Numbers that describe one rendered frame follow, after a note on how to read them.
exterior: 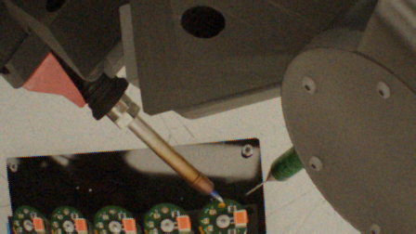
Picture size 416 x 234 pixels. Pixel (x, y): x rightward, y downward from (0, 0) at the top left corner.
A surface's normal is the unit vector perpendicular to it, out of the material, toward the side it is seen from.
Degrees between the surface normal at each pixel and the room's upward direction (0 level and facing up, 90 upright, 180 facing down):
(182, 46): 18
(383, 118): 74
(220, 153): 0
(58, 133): 0
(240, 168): 0
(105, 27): 64
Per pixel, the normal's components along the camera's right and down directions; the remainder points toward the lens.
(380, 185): -0.66, 0.62
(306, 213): -0.03, -0.25
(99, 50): 0.68, 0.44
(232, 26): 0.29, -0.31
